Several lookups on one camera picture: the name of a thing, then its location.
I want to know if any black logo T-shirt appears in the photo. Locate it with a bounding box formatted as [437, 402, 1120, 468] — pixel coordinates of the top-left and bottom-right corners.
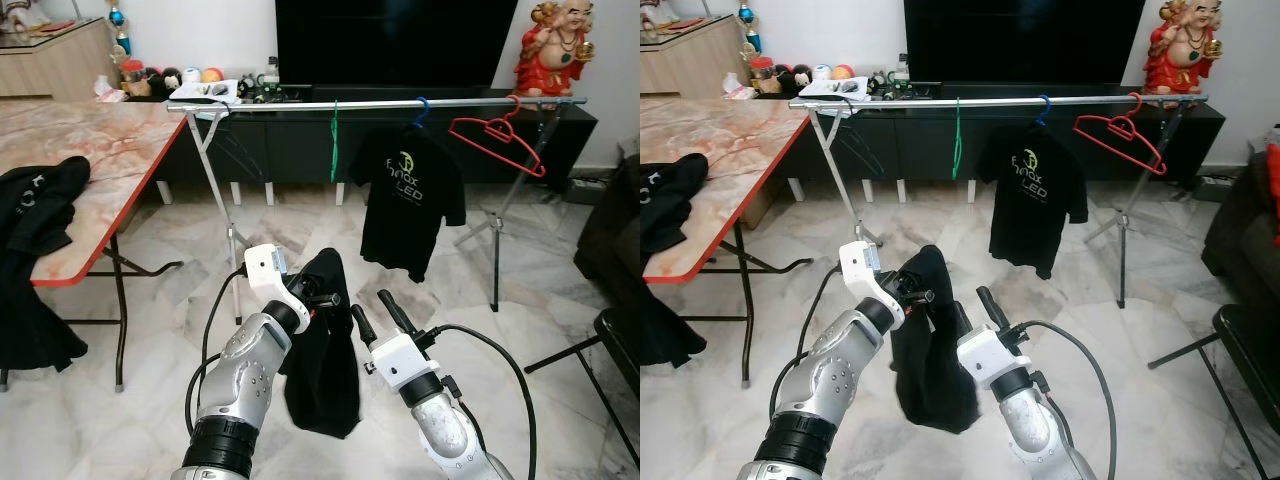
[283, 247, 363, 441]
[347, 125, 468, 284]
[975, 122, 1089, 281]
[888, 243, 981, 436]

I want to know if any red plastic hanger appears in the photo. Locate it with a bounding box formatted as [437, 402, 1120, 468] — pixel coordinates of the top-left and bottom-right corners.
[1073, 92, 1169, 177]
[448, 95, 548, 179]

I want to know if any black TV console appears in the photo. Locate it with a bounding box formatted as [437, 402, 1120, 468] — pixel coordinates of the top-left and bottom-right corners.
[745, 88, 1226, 206]
[120, 90, 599, 206]

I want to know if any silver metal clothes rack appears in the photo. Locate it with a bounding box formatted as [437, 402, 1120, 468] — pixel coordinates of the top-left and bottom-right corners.
[166, 95, 588, 326]
[788, 92, 1208, 311]

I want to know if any black folding chair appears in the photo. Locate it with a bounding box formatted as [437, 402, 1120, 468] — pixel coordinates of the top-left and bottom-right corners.
[1148, 303, 1280, 480]
[525, 305, 640, 466]

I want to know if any white paper stack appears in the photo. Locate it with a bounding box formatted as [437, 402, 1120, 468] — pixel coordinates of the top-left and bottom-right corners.
[798, 76, 869, 101]
[170, 78, 241, 104]

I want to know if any dark brown sofa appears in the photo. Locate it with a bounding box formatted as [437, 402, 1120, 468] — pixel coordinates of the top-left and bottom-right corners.
[575, 150, 640, 301]
[1200, 150, 1280, 291]

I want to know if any marble folding table red edge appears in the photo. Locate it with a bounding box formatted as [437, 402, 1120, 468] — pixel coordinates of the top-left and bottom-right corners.
[640, 98, 813, 386]
[0, 100, 189, 391]

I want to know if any black television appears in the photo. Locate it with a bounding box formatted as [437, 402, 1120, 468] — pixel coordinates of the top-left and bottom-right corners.
[275, 0, 521, 89]
[903, 0, 1148, 86]

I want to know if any red laughing Buddha statue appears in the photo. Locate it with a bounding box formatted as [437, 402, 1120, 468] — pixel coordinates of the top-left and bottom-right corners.
[515, 0, 598, 98]
[1143, 0, 1223, 96]

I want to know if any red cushion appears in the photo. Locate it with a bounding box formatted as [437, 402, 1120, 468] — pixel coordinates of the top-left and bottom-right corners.
[1265, 140, 1280, 246]

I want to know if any light wooden sideboard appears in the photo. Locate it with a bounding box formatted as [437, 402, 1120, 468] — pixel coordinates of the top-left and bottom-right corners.
[640, 15, 749, 99]
[0, 18, 121, 101]

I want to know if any blue gold trophy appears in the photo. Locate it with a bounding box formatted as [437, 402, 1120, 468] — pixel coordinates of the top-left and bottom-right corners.
[105, 0, 133, 56]
[735, 0, 761, 53]

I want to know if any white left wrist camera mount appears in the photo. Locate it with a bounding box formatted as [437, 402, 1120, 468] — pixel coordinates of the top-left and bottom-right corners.
[243, 243, 301, 311]
[838, 240, 901, 321]

